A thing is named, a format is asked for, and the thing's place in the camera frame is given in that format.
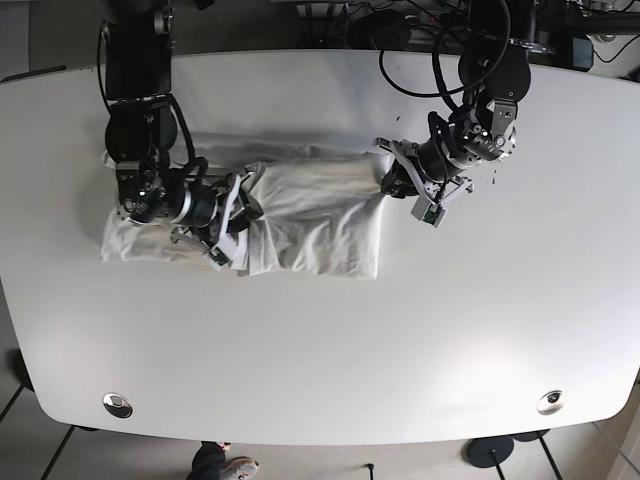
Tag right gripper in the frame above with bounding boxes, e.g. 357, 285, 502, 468
168, 173, 263, 260

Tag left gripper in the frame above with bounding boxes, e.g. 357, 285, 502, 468
374, 137, 474, 208

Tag white printed T-shirt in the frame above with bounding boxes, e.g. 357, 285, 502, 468
100, 134, 390, 280

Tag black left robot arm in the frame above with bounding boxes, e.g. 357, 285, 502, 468
378, 1, 535, 214

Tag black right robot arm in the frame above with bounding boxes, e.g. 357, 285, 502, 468
96, 1, 262, 270

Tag black power adapter box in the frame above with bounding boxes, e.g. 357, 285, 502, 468
346, 9, 412, 50

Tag left silver table grommet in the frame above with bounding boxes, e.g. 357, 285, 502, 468
102, 392, 133, 419

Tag silver table grommet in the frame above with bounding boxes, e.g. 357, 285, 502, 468
537, 390, 565, 416
102, 392, 133, 419

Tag black trousers of person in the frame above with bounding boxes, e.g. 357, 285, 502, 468
186, 442, 230, 480

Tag white orange sneaker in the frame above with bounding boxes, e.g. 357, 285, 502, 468
220, 457, 260, 480

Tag right silver table grommet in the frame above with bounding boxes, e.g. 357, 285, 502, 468
537, 390, 565, 416

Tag black round stand base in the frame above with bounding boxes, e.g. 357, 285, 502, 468
464, 436, 514, 469

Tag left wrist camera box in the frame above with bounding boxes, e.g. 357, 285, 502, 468
411, 196, 447, 228

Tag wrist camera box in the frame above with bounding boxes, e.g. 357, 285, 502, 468
204, 247, 233, 271
411, 196, 447, 228

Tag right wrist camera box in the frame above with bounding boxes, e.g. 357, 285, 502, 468
204, 247, 233, 271

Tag tangled black cables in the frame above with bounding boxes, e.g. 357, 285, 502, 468
294, 0, 640, 71

